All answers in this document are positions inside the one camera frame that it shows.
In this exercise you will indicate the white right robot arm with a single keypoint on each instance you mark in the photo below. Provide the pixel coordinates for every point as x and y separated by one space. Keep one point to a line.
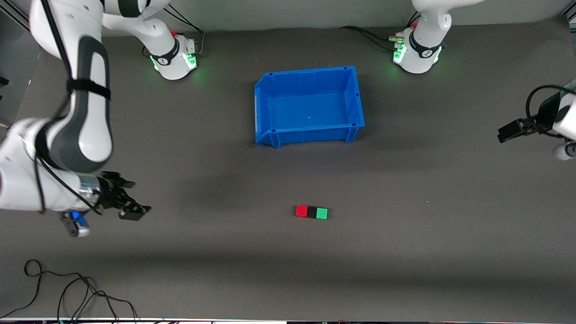
81 126

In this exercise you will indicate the red cube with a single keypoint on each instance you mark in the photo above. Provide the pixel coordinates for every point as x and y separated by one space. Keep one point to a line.
301 211

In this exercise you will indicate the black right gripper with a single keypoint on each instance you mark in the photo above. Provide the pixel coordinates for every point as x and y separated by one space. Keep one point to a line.
108 192

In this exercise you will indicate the black cube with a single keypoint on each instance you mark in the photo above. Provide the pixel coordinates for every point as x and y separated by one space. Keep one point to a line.
312 213

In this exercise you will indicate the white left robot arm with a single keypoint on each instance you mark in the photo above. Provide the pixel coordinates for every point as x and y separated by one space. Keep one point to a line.
423 49

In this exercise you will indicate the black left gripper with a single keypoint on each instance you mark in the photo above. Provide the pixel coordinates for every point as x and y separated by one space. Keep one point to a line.
546 113

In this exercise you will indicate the green cube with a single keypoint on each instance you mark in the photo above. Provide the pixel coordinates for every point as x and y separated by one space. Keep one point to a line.
321 213

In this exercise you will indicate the blue plastic bin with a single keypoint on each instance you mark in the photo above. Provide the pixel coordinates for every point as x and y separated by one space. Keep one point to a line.
310 108

